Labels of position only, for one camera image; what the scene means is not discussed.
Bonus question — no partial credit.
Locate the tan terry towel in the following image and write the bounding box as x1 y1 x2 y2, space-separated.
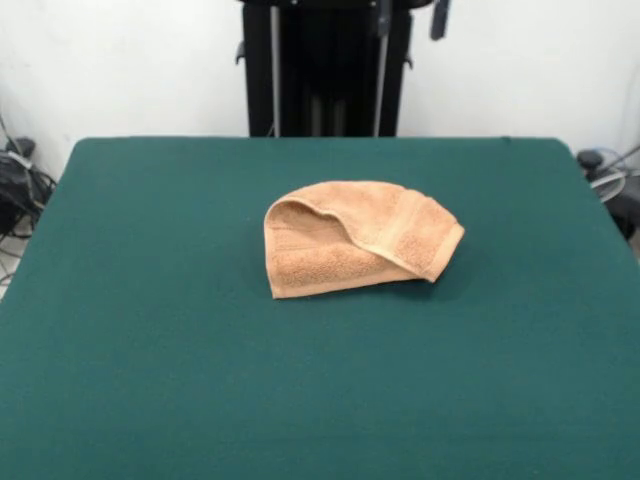
263 182 466 301

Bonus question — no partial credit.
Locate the dark green table cloth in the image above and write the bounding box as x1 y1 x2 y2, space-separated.
0 136 640 480

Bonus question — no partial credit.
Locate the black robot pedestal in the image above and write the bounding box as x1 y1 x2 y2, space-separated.
233 0 415 139

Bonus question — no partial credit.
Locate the black cable tangle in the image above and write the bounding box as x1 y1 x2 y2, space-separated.
587 147 640 237
0 147 58 241

